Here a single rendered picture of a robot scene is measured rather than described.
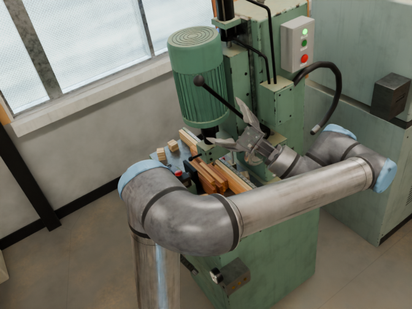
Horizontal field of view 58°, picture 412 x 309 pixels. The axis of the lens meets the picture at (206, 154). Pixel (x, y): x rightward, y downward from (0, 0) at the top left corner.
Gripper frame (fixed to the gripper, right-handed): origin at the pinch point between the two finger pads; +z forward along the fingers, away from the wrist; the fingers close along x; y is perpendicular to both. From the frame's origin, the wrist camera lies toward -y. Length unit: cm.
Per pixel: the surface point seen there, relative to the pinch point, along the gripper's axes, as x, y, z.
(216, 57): -14.7, -6.2, 12.4
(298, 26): -38.5, -10.6, -2.6
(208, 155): 14.2, -31.0, -2.4
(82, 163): 81, -143, 72
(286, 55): -30.5, -17.1, -4.9
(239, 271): 46, -37, -40
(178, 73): -3.8, -8.2, 20.3
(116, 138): 54, -152, 65
